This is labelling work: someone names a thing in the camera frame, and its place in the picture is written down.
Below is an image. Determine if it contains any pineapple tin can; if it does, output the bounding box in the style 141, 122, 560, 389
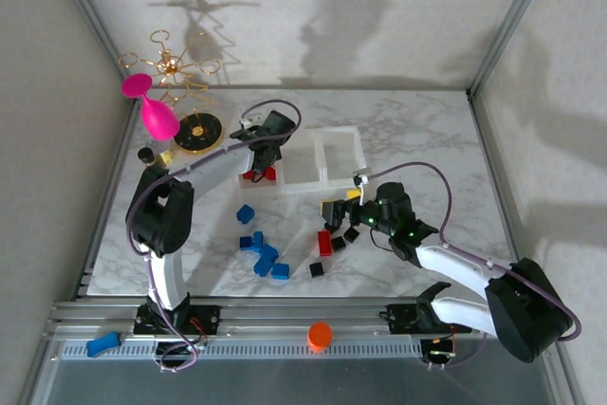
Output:
147, 138, 180, 167

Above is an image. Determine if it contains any spice jar black lid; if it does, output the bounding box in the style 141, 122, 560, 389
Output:
137, 147, 165, 172

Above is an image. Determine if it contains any pink plastic goblet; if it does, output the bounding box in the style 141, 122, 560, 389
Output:
120, 72, 182, 142

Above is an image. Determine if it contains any orange plastic cylinder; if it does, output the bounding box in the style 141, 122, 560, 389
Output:
306, 321, 333, 354

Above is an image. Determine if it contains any small circuit board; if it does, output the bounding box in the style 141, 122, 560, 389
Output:
420, 338, 460, 364

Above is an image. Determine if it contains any grey metal panel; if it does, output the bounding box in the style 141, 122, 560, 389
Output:
18, 357, 584, 405

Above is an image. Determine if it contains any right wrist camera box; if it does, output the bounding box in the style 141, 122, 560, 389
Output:
374, 180, 408, 210

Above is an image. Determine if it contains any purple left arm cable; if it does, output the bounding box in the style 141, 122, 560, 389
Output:
125, 99, 304, 374

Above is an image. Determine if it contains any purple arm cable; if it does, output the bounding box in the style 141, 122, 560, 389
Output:
364, 161, 583, 371
125, 99, 304, 374

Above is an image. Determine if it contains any gold wire rack black base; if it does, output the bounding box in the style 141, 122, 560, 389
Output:
118, 28, 242, 155

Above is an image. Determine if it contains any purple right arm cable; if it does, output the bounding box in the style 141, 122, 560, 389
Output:
364, 161, 583, 371

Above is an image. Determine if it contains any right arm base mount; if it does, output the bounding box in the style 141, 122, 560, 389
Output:
384, 303, 473, 335

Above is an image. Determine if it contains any aluminium front rail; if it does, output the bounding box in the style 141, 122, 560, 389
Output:
45, 297, 563, 341

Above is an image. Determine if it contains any aluminium frame side rail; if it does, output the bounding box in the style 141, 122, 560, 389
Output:
469, 91, 527, 264
78, 91, 141, 300

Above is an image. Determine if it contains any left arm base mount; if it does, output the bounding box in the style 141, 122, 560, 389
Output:
134, 304, 222, 336

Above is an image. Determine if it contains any slotted grey cable duct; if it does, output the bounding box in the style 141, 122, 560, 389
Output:
55, 338, 428, 361

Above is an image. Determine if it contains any aluminium frame post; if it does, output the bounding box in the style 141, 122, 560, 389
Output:
467, 0, 561, 98
45, 0, 138, 93

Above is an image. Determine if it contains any blue plastic handle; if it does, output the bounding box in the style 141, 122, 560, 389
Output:
85, 331, 123, 358

